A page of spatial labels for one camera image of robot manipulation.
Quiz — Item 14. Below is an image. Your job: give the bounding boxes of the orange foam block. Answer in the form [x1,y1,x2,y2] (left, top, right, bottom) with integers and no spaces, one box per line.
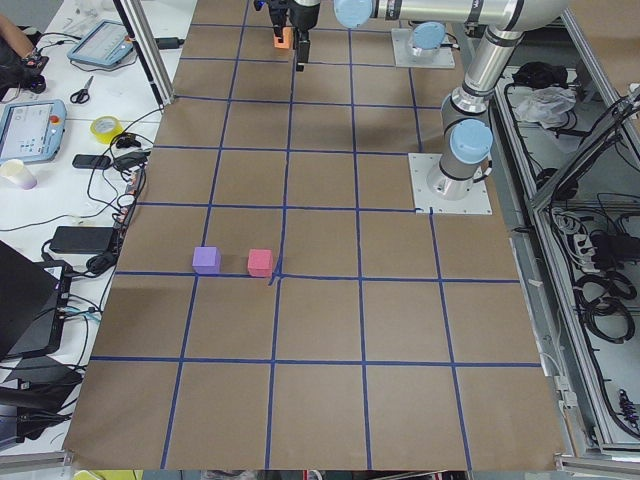
[273,26,293,50]

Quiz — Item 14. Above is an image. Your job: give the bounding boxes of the small black power adapter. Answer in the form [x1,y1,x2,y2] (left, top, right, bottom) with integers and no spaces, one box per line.
[155,37,185,50]

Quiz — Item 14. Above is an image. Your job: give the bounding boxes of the far teach pendant tablet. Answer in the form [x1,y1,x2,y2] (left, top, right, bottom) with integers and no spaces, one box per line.
[67,20,133,69]

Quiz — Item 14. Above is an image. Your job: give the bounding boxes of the teach pendant tablet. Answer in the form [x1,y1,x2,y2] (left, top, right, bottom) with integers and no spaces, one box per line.
[1,99,67,163]
[67,20,133,69]

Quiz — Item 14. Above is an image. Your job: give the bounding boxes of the yellow tape roll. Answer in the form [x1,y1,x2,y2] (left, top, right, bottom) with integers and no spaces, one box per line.
[90,115,124,145]

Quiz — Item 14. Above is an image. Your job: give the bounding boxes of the pink foam block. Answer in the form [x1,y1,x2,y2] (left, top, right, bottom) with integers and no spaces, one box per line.
[247,249,273,278]

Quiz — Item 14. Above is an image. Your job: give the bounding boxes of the black remote phone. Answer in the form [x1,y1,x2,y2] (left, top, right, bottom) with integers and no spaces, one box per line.
[72,154,111,170]

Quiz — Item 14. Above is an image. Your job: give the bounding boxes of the purple foam block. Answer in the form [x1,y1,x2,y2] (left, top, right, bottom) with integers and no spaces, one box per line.
[192,246,221,275]

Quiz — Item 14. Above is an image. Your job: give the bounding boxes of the crumpled white cloth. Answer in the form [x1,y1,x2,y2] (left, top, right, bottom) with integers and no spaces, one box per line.
[514,86,576,129]

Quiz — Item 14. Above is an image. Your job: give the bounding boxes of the near teach pendant tablet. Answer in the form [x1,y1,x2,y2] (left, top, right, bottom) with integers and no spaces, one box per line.
[1,99,67,163]

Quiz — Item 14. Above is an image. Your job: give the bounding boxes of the white paper cup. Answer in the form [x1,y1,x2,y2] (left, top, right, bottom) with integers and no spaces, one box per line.
[1,159,37,190]

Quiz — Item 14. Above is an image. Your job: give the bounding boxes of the black power adapter brick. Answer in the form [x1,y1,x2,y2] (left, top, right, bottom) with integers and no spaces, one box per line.
[49,226,114,254]

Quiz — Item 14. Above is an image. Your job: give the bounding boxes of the black laptop computer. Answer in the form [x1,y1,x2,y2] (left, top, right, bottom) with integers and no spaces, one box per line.
[1,243,71,360]

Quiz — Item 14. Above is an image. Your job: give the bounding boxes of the aluminium frame post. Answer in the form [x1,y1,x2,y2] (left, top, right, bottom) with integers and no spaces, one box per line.
[113,0,174,109]

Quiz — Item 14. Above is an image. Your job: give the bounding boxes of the black handled scissors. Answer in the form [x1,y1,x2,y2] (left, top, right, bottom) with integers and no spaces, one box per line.
[69,76,94,105]

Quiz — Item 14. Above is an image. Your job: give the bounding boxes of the aluminium side rail frame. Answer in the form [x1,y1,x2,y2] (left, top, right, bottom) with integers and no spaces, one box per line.
[494,1,639,461]

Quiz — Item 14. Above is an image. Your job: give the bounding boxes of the black cable bundle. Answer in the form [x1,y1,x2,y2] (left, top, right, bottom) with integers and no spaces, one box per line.
[572,274,636,346]

